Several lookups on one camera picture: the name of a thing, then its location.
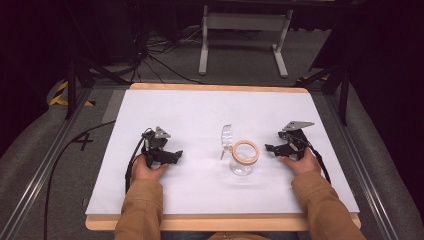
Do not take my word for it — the black floor cable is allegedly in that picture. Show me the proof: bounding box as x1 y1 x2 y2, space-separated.
42 120 117 240

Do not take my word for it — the bundle of black cables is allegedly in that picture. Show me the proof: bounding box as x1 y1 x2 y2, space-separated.
129 23 206 86

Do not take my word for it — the black tripod stand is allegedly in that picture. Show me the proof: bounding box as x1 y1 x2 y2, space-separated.
292 61 352 127
64 54 132 121

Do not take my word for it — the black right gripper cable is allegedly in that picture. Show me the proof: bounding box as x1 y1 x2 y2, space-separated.
290 133 332 185

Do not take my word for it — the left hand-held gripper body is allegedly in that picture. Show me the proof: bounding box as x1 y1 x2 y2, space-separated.
141 125 174 168

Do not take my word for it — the person's right hand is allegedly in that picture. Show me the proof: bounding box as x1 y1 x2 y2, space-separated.
279 147 323 177

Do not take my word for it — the aluminium floor rail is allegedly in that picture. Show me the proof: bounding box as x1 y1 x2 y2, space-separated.
0 85 95 240
319 89 401 240

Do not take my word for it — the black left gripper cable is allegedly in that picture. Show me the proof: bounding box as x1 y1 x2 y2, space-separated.
124 127 155 195

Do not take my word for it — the clear glass jar hinged lid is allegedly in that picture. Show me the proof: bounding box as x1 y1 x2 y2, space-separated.
220 124 261 177

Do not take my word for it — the yellow black hazard tape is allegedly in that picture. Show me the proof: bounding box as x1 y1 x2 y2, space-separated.
48 80 97 108

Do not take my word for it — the wooden table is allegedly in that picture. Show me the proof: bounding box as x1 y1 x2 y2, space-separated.
85 82 362 232

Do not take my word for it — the white table mat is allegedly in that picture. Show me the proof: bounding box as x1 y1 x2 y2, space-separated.
85 88 361 216

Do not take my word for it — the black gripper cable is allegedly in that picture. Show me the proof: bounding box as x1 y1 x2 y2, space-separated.
124 127 155 195
290 133 332 185

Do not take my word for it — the person's left hand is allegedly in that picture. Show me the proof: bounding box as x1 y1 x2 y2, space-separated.
131 154 170 183

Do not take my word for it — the white metal stand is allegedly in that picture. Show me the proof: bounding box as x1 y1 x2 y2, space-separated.
198 4 295 79

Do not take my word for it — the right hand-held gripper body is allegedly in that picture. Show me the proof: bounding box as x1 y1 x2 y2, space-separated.
277 120 316 161

